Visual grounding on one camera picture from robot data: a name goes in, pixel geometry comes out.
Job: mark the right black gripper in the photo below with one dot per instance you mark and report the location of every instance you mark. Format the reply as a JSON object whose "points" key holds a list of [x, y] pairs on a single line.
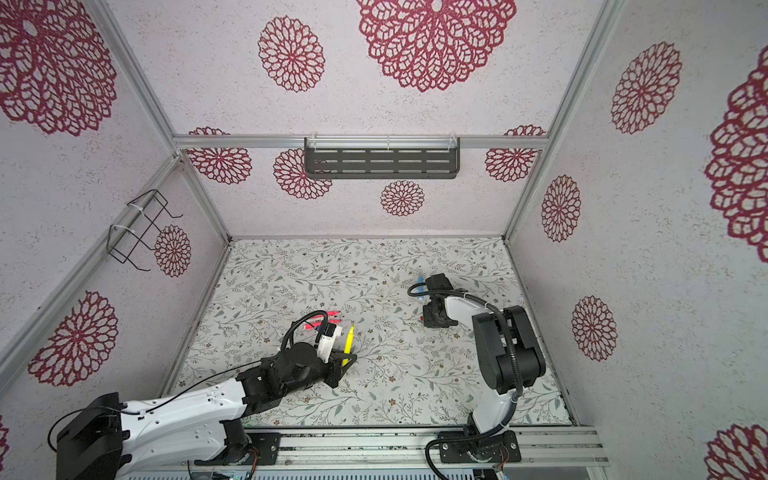
{"points": [[428, 318]]}

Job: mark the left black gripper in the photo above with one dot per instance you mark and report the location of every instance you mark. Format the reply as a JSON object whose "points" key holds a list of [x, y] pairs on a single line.
{"points": [[335, 365]]}

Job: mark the pink highlighter pen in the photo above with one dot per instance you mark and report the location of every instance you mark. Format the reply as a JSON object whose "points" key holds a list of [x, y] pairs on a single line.
{"points": [[329, 314], [316, 325]]}

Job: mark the yellow highlighter pen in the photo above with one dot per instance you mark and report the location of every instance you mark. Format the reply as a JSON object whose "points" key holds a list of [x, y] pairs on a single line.
{"points": [[348, 346]]}

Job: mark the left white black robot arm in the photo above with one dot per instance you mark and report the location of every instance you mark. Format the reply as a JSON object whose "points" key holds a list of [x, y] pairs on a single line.
{"points": [[110, 438]]}

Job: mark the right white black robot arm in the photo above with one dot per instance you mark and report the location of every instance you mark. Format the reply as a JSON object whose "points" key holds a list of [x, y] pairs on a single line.
{"points": [[510, 360]]}

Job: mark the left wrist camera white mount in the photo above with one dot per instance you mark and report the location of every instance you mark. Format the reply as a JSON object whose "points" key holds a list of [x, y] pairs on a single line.
{"points": [[326, 339]]}

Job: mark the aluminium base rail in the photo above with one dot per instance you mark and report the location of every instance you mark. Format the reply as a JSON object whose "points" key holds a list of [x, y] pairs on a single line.
{"points": [[404, 448]]}

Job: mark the dark metal wall shelf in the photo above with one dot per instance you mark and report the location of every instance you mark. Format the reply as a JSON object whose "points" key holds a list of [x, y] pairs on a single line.
{"points": [[386, 159]]}

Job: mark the black wire wall rack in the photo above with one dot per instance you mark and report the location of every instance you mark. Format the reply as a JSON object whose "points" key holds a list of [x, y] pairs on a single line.
{"points": [[126, 236]]}

